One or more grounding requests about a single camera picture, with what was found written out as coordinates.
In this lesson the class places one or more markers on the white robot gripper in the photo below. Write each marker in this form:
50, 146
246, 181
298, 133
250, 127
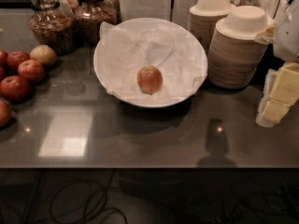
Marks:
289, 36

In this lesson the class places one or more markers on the red yellow apple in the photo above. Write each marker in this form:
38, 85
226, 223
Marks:
149, 79

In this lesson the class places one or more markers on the white paper bowl liner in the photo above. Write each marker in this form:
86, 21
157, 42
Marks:
130, 56

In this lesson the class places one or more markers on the large white bowl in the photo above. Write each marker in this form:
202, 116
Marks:
124, 87

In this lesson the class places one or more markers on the yellow green apple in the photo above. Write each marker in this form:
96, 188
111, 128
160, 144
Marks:
45, 55

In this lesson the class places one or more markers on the red apple centre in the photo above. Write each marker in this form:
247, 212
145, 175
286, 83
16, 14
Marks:
32, 70

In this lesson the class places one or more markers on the red apple lower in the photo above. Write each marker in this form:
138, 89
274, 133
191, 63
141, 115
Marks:
15, 89

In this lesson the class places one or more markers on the red apple upper left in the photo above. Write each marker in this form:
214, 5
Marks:
15, 58

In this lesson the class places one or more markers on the red apple at left edge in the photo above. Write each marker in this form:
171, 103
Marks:
3, 58

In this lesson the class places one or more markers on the dark red apple left edge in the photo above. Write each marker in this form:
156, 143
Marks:
3, 73

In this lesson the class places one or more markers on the red apple bottom left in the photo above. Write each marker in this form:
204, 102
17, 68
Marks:
5, 113

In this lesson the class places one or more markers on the front stack of paper bowls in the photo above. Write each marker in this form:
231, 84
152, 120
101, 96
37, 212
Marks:
233, 54

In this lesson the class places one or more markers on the stack of paper bowls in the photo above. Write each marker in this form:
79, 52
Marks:
203, 17
233, 54

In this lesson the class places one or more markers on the rear stack of paper bowls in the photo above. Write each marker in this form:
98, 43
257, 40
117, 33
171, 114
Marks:
203, 17

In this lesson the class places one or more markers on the glass jar of granola middle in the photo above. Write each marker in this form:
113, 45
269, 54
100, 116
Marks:
91, 14

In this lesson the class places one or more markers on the glass jar of granola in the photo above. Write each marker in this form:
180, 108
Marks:
91, 14
52, 27

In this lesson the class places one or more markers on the glass jar of granola left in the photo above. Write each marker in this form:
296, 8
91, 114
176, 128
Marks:
52, 27

